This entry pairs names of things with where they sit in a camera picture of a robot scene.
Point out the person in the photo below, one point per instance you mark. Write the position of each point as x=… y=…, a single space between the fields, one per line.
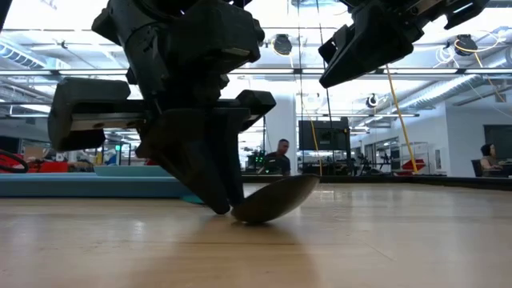
x=491 y=160
x=278 y=162

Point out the black office chair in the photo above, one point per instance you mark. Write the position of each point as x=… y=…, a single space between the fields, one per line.
x=476 y=168

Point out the cardboard box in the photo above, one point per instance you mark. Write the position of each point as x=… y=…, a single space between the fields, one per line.
x=35 y=153

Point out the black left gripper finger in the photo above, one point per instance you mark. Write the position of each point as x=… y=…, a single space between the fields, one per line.
x=192 y=156
x=234 y=152

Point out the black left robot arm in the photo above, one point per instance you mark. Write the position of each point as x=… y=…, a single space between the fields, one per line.
x=4 y=12

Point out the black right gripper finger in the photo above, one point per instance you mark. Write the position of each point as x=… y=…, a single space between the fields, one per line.
x=368 y=48
x=336 y=40

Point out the red triangular object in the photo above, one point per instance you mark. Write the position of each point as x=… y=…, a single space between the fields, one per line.
x=414 y=165

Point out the blue plastic tray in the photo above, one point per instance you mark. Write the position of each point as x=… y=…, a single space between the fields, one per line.
x=80 y=186

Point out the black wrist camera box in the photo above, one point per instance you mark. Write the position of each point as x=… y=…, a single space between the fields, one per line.
x=468 y=12

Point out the white pillar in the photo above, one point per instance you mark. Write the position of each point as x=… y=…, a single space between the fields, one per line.
x=284 y=128

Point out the black monitor screen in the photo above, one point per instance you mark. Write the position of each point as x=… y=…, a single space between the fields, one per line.
x=324 y=136

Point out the silver ceiling air duct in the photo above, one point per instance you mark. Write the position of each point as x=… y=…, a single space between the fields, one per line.
x=440 y=91

